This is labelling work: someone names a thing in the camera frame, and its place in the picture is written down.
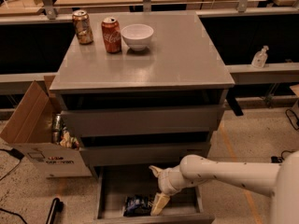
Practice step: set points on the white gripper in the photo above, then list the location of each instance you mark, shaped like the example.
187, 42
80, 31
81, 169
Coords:
165, 180

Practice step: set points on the blue chip bag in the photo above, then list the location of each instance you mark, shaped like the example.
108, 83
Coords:
138, 206

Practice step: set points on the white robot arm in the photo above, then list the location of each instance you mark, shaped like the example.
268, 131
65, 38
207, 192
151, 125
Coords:
278, 181

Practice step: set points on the grey open bottom drawer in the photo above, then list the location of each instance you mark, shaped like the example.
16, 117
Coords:
117, 183

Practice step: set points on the grey middle drawer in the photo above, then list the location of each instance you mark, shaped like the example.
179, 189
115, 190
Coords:
138, 154

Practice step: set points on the grey top drawer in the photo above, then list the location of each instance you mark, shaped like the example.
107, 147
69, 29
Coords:
114, 122

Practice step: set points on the grey drawer cabinet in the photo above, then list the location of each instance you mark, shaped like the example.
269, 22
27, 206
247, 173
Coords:
179, 68

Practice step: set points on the black object bottom left floor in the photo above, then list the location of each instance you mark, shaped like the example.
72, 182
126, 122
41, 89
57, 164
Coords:
56, 207

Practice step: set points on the cans inside cardboard box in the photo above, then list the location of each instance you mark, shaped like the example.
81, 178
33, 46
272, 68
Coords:
60, 134

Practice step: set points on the cardboard box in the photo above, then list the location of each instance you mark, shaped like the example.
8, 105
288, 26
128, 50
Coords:
29, 130

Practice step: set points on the white bowl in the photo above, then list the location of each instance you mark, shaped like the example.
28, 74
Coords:
137, 36

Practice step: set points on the red cola can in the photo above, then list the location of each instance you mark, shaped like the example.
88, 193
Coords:
111, 34

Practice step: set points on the clear sanitizer pump bottle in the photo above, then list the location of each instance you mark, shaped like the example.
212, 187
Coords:
260, 58

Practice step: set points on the gold dented soda can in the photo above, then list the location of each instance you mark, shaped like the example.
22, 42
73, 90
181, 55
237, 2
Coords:
82, 27

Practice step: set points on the black power adapter with cable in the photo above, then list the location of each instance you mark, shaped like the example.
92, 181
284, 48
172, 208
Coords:
10, 160

